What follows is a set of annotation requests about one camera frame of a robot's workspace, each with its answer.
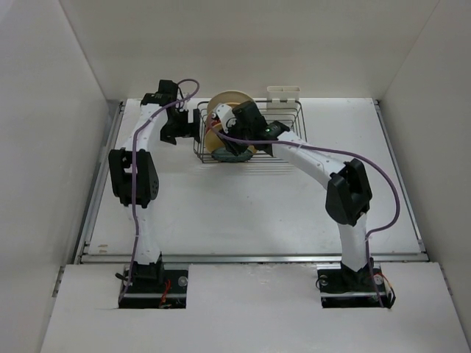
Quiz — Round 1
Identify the cream plate rear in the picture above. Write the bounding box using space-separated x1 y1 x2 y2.
207 90 253 115

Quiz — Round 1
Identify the yellow plate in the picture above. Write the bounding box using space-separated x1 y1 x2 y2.
208 103 235 126
204 123 257 153

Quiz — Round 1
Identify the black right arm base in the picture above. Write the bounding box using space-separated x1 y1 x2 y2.
316 263 396 309

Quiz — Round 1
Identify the pink plate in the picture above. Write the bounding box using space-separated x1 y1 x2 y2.
205 113 221 133

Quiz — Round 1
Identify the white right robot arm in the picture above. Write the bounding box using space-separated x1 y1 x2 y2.
216 101 372 293

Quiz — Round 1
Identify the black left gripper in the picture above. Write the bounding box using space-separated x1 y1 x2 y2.
162 108 199 145

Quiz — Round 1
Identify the black wire dish rack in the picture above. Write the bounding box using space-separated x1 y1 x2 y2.
194 96 306 163

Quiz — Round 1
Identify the white cutlery holder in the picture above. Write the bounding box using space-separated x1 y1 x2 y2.
266 85 301 109

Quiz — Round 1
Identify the yellow plate middle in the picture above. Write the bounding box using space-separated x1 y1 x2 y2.
208 103 235 126

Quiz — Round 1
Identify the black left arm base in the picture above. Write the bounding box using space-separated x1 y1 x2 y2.
115 262 189 310

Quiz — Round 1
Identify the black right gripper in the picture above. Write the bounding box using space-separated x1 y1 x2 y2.
217 116 252 157

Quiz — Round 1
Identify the yellow plate front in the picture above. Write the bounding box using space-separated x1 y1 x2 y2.
204 123 257 153

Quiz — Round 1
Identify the small teal patterned plate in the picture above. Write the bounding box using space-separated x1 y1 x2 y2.
211 147 254 163

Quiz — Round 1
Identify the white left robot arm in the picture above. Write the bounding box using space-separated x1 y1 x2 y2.
108 78 201 292

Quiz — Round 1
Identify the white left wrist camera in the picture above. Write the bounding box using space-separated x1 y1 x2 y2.
175 97 191 112

